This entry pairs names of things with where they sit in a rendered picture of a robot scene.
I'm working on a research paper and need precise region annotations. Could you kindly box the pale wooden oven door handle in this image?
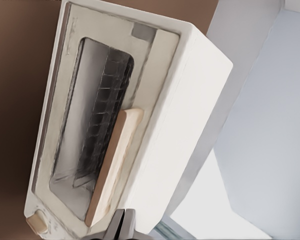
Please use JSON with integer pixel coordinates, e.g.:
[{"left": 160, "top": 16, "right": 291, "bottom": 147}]
[{"left": 84, "top": 107, "right": 145, "bottom": 228}]

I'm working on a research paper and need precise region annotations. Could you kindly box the white oven door with window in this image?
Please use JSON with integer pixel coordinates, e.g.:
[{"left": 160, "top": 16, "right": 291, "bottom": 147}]
[{"left": 31, "top": 3, "right": 181, "bottom": 227}]

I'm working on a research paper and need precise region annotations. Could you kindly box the pale round oven knob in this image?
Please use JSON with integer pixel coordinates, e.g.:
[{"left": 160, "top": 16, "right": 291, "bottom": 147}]
[{"left": 25, "top": 209, "right": 48, "bottom": 232}]

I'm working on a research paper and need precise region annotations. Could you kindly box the white oven body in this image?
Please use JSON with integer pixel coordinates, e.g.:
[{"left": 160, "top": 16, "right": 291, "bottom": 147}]
[{"left": 23, "top": 0, "right": 234, "bottom": 240}]

